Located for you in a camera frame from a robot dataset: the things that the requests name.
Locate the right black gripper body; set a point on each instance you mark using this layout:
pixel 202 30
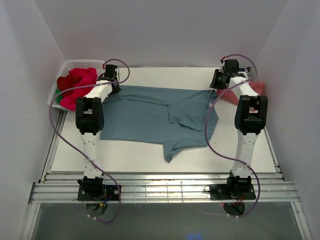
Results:
pixel 217 82

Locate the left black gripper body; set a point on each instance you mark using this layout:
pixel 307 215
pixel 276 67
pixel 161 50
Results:
pixel 116 90

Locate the blue t shirt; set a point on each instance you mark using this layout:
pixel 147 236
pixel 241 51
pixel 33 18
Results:
pixel 175 118

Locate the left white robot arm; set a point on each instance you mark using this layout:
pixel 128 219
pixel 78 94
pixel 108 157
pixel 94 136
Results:
pixel 89 119

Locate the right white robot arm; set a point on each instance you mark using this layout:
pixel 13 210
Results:
pixel 250 119

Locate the white plastic basket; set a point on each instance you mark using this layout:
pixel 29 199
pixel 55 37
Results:
pixel 71 64

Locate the folded salmon t shirt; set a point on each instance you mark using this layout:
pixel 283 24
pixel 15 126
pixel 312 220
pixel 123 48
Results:
pixel 232 96

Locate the dark red t shirt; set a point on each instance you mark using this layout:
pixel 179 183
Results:
pixel 67 82

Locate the green garment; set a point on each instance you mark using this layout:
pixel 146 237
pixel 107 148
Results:
pixel 58 96

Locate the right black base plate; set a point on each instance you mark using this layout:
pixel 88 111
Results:
pixel 222 192

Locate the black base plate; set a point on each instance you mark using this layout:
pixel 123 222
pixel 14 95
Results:
pixel 222 192
pixel 106 192

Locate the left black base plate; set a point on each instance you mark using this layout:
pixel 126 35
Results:
pixel 106 192

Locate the aluminium rail frame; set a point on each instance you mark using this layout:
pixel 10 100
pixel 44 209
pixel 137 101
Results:
pixel 145 176

